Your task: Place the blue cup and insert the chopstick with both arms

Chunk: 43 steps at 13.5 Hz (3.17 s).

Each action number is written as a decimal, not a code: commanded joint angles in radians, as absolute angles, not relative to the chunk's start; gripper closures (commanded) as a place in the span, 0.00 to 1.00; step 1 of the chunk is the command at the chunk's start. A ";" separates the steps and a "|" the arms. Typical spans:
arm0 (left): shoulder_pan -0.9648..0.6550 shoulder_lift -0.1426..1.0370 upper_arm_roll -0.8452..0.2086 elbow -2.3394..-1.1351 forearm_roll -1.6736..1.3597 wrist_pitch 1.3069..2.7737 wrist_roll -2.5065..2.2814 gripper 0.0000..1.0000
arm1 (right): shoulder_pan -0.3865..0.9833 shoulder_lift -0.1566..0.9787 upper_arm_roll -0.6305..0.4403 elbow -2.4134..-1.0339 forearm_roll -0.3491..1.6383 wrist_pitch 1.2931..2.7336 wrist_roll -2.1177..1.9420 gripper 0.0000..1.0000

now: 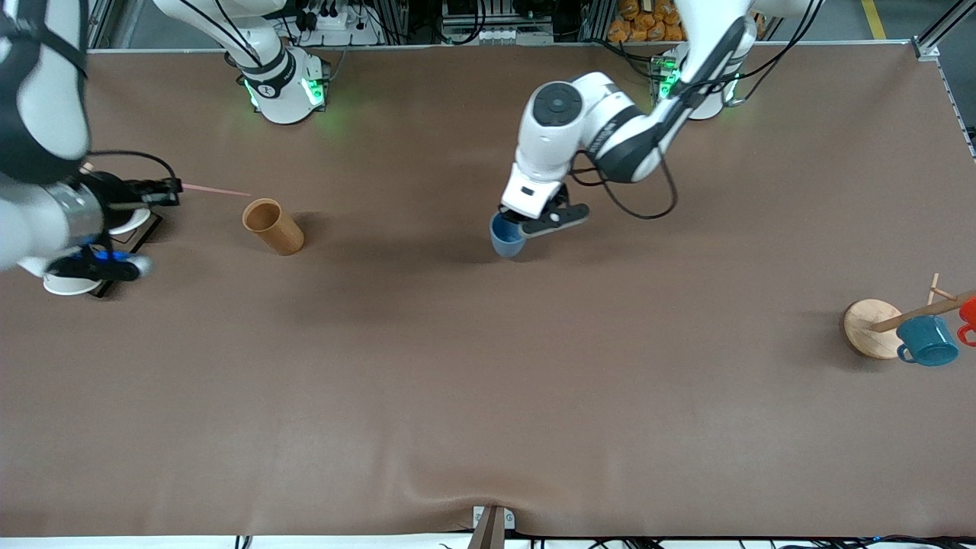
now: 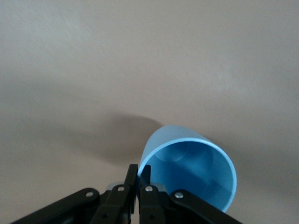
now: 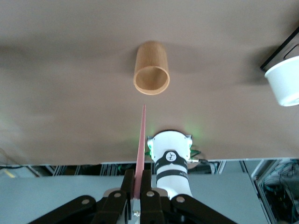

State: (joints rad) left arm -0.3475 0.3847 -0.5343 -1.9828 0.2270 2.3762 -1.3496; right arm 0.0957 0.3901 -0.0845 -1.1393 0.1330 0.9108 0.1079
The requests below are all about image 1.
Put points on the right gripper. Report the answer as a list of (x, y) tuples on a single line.
[(114, 191)]

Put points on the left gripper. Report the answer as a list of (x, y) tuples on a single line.
[(511, 215)]

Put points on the light blue plastic cup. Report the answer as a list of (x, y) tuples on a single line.
[(507, 240)]

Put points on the pink chopstick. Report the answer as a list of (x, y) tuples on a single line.
[(217, 190)]

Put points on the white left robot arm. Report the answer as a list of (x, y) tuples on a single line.
[(602, 130)]

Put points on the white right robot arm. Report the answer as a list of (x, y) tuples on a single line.
[(282, 91)]

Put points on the white paper cup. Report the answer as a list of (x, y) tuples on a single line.
[(69, 286), (131, 221)]

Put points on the brown cylindrical cup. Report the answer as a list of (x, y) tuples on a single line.
[(278, 232)]

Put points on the brown table cover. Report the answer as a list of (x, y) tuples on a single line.
[(488, 381)]

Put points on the orange snack pile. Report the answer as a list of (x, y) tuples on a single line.
[(644, 23)]

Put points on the white power strip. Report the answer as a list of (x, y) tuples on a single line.
[(335, 21)]

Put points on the wooden mug tree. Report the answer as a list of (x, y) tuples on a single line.
[(869, 328)]

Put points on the teal ceramic mug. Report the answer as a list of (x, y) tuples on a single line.
[(926, 341)]

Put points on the orange ceramic mug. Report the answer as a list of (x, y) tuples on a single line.
[(970, 313)]

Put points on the aluminium frame profile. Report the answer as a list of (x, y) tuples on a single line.
[(942, 34), (103, 23)]

